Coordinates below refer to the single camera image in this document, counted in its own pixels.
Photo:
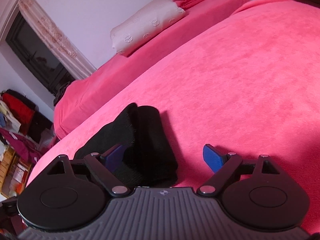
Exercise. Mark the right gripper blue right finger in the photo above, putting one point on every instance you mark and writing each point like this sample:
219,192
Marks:
213,157

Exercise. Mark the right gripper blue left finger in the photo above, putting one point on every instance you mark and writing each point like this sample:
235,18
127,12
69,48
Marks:
112,159

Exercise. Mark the black knit pants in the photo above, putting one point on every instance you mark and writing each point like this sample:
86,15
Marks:
149,159

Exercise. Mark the red far bed cover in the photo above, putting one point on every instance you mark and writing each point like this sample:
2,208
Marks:
82,98

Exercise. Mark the pink fleece blanket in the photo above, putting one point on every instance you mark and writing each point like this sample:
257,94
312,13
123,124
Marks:
249,85

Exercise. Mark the pink lace curtain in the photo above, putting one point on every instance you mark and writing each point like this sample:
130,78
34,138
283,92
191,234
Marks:
55,40

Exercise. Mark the hanging clothes rack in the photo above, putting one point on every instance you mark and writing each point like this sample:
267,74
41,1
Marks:
23,127

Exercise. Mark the wooden shelf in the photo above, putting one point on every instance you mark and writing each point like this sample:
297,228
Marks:
14,173

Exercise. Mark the dark cabinet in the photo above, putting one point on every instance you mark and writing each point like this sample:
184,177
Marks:
37,58

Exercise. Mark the cream satin pillow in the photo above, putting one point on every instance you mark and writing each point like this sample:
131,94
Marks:
144,25

